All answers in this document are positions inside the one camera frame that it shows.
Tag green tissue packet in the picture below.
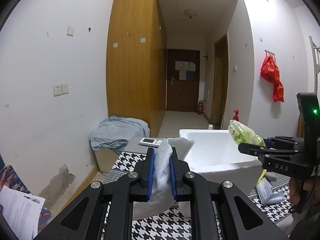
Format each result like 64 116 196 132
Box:
228 120 265 146

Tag white tissue pack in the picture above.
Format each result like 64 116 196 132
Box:
133 138 194 220

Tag yellow foam net sleeve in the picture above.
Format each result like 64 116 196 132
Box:
256 170 267 185

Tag right hand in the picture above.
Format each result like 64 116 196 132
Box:
289 177 314 206

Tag white pump lotion bottle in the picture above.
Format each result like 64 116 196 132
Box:
233 109 239 121

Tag white styrofoam box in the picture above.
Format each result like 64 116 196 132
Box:
178 128 270 221

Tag houndstooth table cloth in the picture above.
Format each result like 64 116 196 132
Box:
104 152 291 239

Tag red hanging bag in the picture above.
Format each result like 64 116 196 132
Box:
260 52 284 102

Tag red fire extinguisher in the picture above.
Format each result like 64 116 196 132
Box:
197 100 203 115

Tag blue-grey crumpled cloth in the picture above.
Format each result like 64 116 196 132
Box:
90 115 150 155

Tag white remote control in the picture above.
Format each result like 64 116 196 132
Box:
139 138 163 148

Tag printed paper sheets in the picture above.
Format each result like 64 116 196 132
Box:
1 185 46 239

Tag metal bunk bed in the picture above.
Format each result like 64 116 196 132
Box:
309 36 320 94

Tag dark brown entrance door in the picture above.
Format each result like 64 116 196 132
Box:
167 49 200 113

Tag ceiling lamp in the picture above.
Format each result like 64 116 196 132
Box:
184 9 199 19

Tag wooden wardrobe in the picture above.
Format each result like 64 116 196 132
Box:
106 0 166 137

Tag white wall switches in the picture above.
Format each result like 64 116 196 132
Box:
53 83 69 96

